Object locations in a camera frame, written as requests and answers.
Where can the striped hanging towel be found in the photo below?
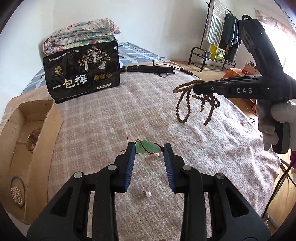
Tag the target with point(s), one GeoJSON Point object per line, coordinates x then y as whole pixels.
{"type": "Point", "coordinates": [215, 23]}

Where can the folded floral quilt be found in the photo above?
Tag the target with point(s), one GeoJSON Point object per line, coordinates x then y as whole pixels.
{"type": "Point", "coordinates": [81, 34]}

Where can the yellow box on rack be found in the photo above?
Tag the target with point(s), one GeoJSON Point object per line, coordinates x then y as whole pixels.
{"type": "Point", "coordinates": [217, 53]}

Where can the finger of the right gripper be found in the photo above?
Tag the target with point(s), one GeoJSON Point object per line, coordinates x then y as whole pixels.
{"type": "Point", "coordinates": [237, 78]}
{"type": "Point", "coordinates": [210, 88]}

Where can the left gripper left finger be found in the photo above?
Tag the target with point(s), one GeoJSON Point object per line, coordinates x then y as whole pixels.
{"type": "Point", "coordinates": [84, 208]}

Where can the right hand white glove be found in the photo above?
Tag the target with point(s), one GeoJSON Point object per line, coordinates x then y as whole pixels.
{"type": "Point", "coordinates": [268, 115]}

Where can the open cardboard box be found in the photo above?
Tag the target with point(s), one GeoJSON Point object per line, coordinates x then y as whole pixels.
{"type": "Point", "coordinates": [32, 167]}

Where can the black clothes rack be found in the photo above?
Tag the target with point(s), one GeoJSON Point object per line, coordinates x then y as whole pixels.
{"type": "Point", "coordinates": [200, 55]}

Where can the black folded selfie stick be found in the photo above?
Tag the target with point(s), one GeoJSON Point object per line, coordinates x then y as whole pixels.
{"type": "Point", "coordinates": [158, 70]}

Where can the pink plaid blanket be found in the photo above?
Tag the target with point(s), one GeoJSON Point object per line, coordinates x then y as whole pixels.
{"type": "Point", "coordinates": [97, 126]}

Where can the dark blue bangle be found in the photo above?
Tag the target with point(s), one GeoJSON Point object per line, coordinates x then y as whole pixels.
{"type": "Point", "coordinates": [18, 191]}

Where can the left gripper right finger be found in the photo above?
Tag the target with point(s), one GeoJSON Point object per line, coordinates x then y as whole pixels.
{"type": "Point", "coordinates": [214, 209]}

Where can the dark hanging clothes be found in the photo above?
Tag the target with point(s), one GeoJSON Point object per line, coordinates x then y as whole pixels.
{"type": "Point", "coordinates": [230, 37]}

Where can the orange cloth covered box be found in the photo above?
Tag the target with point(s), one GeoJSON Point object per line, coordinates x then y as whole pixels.
{"type": "Point", "coordinates": [248, 69]}

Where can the black snack bag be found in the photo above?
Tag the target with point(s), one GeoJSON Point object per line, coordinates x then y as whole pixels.
{"type": "Point", "coordinates": [82, 70]}

